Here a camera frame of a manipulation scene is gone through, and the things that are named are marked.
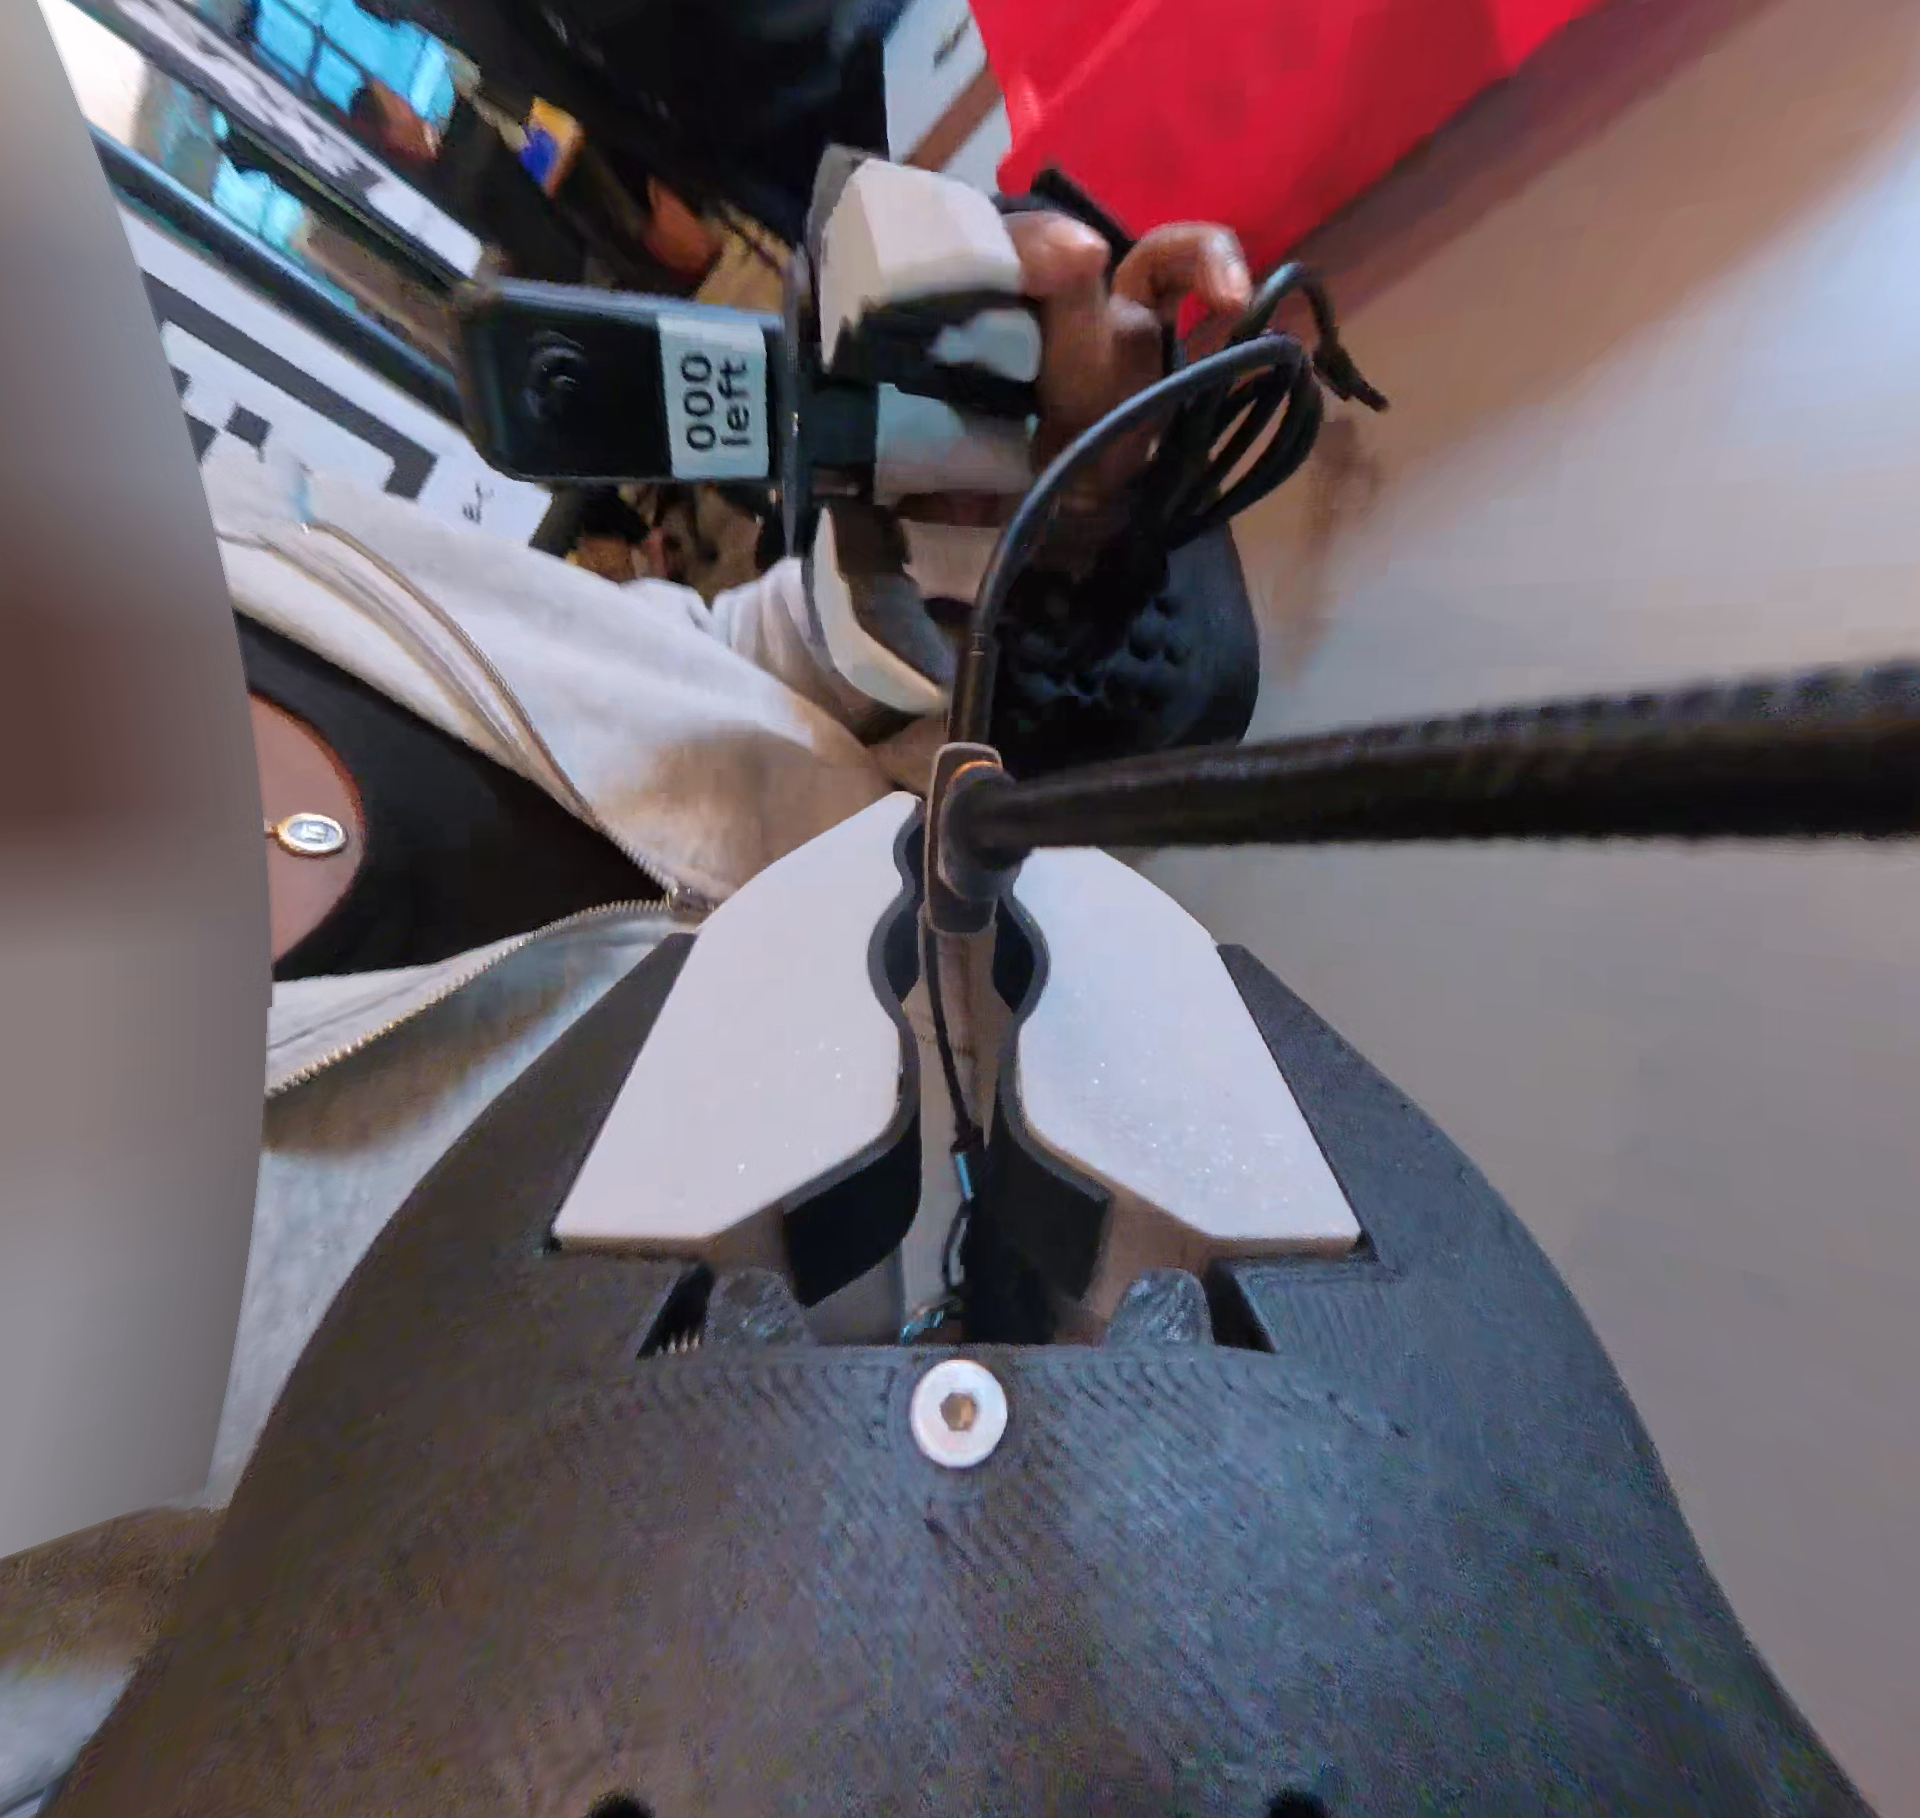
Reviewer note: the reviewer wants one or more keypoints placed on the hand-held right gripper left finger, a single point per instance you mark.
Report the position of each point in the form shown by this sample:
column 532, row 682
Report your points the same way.
column 750, row 1069

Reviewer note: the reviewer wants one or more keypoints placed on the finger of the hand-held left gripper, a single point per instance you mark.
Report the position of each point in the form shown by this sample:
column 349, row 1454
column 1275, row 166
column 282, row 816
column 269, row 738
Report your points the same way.
column 877, row 619
column 945, row 552

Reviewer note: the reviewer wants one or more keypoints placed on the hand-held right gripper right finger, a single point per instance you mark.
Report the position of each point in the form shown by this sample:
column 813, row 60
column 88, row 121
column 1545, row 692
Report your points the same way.
column 1186, row 1097

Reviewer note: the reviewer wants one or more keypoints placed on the person's left hand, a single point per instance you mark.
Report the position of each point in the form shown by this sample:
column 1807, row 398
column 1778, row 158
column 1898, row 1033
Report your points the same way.
column 1081, row 333

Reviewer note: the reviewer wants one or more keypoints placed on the black honeycomb pad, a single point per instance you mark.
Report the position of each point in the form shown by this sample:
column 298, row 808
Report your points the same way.
column 1139, row 679

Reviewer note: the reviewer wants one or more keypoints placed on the person's grey hoodie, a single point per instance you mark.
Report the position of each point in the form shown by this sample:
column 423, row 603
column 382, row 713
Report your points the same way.
column 599, row 679

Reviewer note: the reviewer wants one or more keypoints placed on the black white marker board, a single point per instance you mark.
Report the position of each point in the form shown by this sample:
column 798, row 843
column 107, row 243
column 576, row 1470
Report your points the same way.
column 299, row 392

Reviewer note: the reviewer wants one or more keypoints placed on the person's black shirt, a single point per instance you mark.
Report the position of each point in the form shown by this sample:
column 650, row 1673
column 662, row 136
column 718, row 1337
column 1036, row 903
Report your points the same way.
column 436, row 828

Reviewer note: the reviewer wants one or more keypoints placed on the gold pendant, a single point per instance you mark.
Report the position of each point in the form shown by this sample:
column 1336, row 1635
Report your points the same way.
column 309, row 834

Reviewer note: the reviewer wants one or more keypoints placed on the red plastic bin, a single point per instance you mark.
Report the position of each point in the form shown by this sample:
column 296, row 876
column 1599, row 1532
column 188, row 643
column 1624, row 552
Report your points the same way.
column 1275, row 62

